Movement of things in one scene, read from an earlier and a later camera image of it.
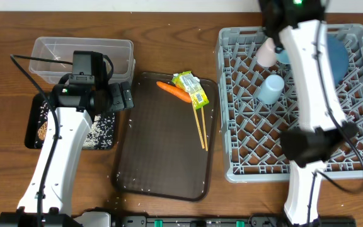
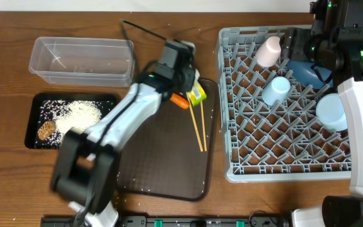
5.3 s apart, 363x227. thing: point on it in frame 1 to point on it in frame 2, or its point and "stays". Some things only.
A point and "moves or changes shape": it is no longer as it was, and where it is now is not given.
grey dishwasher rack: x=259 y=105 stays
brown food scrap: x=42 y=130 stays
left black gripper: x=121 y=101 to x=189 y=84
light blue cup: x=271 y=89 moves or changes shape
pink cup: x=266 y=54 stays
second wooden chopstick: x=198 y=126 stays
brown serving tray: x=159 y=151 stays
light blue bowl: x=283 y=57 moves or changes shape
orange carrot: x=174 y=91 moves or changes shape
